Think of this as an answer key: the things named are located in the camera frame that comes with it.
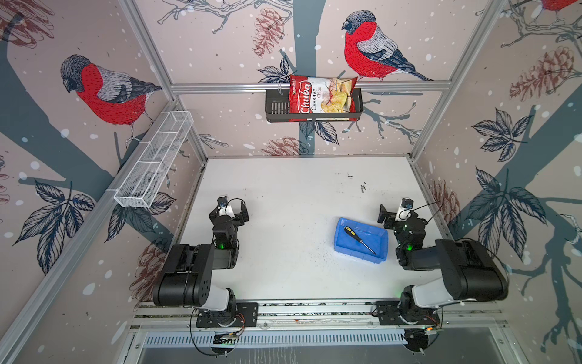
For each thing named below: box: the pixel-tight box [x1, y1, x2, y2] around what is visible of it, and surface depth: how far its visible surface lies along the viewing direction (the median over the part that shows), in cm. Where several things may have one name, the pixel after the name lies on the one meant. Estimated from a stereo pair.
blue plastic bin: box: [333, 217, 389, 264], surface depth 92 cm
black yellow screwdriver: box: [344, 225, 378, 256], surface depth 92 cm
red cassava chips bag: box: [288, 75, 359, 123], surface depth 90 cm
